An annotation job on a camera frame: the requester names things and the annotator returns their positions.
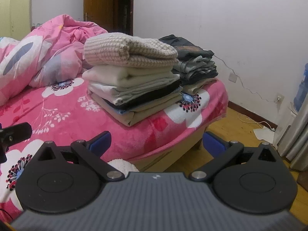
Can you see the wooden bed frame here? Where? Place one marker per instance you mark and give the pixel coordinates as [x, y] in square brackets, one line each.
[168, 156]

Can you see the pale yellow wardrobe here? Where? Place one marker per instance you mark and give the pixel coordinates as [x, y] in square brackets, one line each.
[14, 12]

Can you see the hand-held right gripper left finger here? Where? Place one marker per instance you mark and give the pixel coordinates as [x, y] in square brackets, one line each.
[101, 144]

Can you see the stack of dark folded clothes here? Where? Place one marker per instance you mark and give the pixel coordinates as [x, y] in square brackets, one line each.
[192, 62]

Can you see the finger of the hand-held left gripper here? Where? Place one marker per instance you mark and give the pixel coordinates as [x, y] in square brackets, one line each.
[19, 131]

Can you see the white wall socket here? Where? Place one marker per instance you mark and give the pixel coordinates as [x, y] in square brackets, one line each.
[239, 78]
[279, 98]

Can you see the stack of light folded clothes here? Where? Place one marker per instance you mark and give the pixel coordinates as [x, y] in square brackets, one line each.
[134, 89]

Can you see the grey curtain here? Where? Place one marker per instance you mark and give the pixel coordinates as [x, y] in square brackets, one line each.
[293, 137]

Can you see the white paper sheet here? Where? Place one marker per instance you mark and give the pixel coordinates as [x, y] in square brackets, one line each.
[264, 134]

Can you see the white fluffy cloth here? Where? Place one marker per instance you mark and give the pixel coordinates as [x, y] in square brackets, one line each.
[122, 165]

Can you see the beige houndstooth coat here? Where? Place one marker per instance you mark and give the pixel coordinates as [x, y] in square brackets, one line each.
[132, 48]

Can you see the pink and white quilt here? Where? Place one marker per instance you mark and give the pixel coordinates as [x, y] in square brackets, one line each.
[48, 53]

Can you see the pink floral bed blanket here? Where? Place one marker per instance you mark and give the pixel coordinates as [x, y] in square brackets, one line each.
[96, 125]

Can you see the brown wooden door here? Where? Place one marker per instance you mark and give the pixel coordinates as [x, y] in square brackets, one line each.
[101, 4]

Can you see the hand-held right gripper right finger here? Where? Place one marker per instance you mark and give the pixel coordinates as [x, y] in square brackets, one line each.
[213, 144]

